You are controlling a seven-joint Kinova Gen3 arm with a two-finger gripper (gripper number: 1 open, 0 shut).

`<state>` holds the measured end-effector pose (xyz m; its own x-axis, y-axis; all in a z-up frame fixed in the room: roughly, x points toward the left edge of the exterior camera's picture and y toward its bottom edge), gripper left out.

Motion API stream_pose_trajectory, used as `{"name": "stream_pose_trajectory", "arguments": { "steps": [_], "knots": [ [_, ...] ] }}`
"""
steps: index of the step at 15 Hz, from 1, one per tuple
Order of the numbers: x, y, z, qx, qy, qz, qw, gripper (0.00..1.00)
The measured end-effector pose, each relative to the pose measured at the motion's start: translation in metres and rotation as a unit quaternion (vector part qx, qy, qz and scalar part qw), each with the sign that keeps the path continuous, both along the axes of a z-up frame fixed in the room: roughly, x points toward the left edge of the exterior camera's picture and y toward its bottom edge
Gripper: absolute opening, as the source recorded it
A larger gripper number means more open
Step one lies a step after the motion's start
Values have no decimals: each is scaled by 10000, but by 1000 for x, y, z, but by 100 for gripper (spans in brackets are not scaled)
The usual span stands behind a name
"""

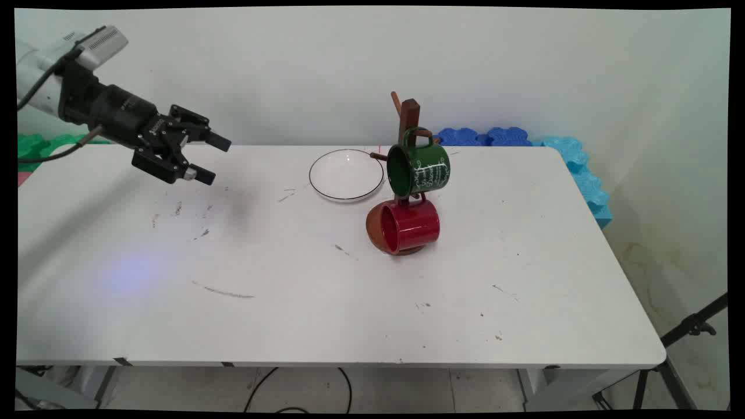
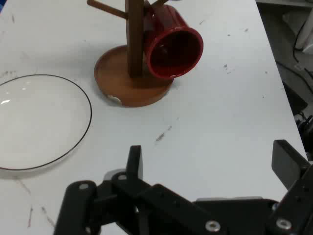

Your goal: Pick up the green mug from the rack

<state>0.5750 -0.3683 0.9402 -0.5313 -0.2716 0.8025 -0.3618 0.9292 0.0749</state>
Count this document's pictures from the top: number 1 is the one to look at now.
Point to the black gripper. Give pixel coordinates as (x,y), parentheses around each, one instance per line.
(125,116)

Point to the green enamel mug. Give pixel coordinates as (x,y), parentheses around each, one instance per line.
(428,169)

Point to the green foam mat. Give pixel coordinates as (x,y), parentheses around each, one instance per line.
(41,148)

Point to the pink foam mat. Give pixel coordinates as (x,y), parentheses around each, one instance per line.
(23,177)

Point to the white plate with black rim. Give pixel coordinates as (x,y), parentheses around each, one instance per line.
(346,174)

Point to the brown wooden mug tree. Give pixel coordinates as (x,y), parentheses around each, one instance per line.
(409,116)

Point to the red enamel mug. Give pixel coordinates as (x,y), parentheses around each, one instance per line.
(416,227)

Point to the dark metal table leg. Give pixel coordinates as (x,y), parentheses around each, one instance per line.
(106,384)

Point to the dark blue foam mat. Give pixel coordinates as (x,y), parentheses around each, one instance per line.
(507,136)
(460,137)

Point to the cyan foam mat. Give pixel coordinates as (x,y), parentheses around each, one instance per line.
(585,174)

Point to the black tripod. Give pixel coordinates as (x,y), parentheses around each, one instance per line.
(689,326)

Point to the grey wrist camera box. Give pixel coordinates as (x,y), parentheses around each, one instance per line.
(102,43)

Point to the white table leg frame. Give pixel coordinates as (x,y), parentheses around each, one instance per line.
(573,387)

